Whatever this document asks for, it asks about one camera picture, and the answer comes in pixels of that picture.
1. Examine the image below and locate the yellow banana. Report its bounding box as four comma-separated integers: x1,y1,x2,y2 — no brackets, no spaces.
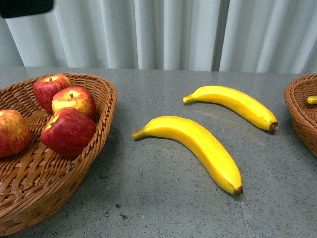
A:
183,85,278,132
132,116,243,196
306,95,317,105

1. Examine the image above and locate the red apple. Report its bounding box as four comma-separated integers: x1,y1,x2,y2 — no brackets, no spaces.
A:
40,107,96,157
33,74,72,112

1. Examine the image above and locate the large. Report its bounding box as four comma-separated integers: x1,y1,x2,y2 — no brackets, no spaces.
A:
0,109,32,158

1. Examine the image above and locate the front red-yellow apple in basket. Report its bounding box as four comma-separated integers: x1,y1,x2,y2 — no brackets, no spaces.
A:
51,86,96,119

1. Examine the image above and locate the white pleated curtain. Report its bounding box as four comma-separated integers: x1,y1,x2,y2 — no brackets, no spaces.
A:
0,0,317,74

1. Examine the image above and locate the left brown wicker basket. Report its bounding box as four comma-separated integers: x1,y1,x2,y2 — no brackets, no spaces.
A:
0,73,117,236

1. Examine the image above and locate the brown wicker basket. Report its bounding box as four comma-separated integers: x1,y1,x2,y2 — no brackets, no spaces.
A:
284,74,317,155
0,73,117,236

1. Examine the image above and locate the right brown wicker basket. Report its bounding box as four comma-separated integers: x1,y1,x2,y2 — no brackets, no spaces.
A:
284,74,317,155

